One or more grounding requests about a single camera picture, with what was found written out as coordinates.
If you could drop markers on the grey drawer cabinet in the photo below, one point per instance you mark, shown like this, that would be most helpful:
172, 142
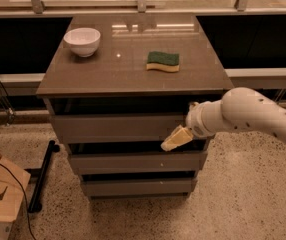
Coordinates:
114, 80

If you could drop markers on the grey top drawer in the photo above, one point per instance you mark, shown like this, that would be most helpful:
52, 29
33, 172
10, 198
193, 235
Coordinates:
73, 129

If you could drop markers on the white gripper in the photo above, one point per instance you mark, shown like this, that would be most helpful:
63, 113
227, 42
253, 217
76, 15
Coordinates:
195, 123

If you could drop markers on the grey middle drawer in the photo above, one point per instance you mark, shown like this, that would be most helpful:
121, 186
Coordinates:
137, 162

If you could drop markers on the grey bottom drawer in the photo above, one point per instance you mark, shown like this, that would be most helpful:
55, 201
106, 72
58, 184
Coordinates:
138, 187

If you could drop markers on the green and yellow sponge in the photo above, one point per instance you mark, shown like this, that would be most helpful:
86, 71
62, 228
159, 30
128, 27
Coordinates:
162, 61

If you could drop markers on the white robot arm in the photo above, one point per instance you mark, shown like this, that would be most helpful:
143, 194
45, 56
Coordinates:
240, 109

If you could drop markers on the white ceramic bowl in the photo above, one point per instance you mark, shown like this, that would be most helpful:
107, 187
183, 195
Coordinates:
83, 42

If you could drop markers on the black metal stand leg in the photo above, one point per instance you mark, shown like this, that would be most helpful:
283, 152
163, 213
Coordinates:
39, 174

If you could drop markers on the grey drawer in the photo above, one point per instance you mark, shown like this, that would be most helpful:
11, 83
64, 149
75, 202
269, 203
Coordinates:
138, 187
73, 129
137, 162

